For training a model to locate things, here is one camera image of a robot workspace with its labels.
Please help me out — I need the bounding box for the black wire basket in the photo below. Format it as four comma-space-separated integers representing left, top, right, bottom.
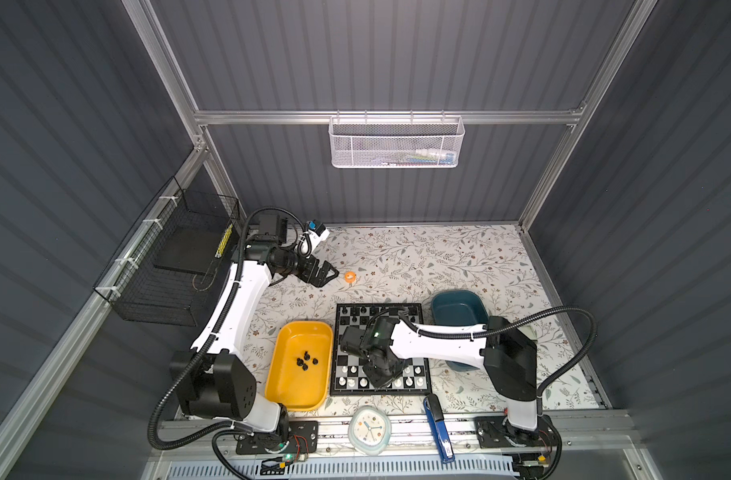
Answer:
95, 180, 242, 327

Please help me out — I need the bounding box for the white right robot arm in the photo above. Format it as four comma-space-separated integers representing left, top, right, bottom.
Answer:
341, 310, 539, 432

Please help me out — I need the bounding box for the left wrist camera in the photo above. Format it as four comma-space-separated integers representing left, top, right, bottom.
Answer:
299, 220, 330, 256

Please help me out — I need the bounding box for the yellow tray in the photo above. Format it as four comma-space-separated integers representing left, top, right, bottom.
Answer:
265, 320, 334, 412

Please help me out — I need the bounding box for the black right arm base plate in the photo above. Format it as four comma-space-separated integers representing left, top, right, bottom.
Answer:
473, 415, 561, 451

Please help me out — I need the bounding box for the pale green clock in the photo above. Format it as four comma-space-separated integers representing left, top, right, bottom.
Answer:
348, 405, 391, 456

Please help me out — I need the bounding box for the teal tray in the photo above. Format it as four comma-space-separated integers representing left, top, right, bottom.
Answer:
430, 289, 491, 373

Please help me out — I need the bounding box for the black corrugated right cable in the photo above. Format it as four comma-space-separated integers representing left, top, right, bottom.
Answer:
364, 304, 599, 398

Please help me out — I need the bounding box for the white wire basket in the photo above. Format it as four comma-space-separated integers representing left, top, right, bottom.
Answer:
328, 115, 465, 169

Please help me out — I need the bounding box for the black and white chessboard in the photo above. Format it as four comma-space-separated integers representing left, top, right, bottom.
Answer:
330, 303, 433, 396

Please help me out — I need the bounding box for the black corrugated left cable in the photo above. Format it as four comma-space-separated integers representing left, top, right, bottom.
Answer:
146, 206, 307, 451

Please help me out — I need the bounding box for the blue stapler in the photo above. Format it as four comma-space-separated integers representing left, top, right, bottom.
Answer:
423, 394, 455, 464

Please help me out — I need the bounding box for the black corrugated cable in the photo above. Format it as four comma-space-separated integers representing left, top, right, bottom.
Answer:
146, 206, 307, 451
364, 304, 599, 398

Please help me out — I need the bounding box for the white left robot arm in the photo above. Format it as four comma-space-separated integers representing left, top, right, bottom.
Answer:
165, 207, 339, 437

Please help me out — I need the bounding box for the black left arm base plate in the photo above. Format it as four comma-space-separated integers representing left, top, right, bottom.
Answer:
234, 421, 320, 455

